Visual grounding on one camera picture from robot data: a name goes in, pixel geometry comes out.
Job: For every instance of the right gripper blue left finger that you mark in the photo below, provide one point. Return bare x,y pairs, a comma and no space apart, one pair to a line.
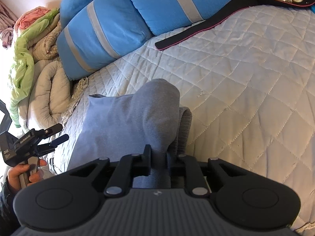
146,160

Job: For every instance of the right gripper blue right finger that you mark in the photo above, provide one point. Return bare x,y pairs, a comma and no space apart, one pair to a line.
172,164

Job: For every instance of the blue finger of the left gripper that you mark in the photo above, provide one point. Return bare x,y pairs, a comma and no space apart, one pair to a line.
59,140
53,130

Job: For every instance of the blue-grey fleece sweatpants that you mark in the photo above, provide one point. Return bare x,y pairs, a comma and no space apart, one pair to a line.
117,126

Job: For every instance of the person's left hand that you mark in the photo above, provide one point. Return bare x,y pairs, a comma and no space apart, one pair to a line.
14,174

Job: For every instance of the beige folded comforter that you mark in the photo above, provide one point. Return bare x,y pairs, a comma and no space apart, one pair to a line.
50,89

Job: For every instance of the green blanket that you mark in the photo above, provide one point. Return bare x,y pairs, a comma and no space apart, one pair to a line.
21,72

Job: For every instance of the quilted grey bedspread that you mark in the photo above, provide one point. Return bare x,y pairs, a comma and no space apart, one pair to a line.
249,83

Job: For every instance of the pink cloth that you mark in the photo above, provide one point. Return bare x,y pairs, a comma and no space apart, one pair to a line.
30,17

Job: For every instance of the blue striped pillow left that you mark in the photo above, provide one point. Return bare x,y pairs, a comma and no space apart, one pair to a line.
99,34

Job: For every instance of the black metal bed frame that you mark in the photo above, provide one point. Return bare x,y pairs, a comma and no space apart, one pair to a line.
6,120

